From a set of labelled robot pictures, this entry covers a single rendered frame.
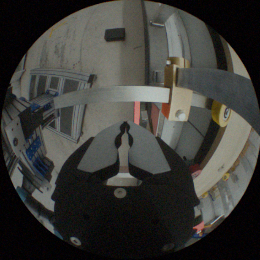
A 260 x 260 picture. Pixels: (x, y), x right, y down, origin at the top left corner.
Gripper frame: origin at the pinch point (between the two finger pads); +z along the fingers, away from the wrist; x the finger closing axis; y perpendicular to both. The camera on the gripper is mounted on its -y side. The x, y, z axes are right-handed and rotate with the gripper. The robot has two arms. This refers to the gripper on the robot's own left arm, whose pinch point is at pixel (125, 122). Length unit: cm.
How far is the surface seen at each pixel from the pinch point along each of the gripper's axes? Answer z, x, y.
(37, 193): -26, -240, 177
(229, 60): 2.8, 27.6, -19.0
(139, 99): 6.4, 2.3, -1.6
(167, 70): 8.3, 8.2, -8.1
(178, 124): 29.8, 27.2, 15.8
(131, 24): 92, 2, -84
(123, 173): 5.8, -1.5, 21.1
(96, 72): 92, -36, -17
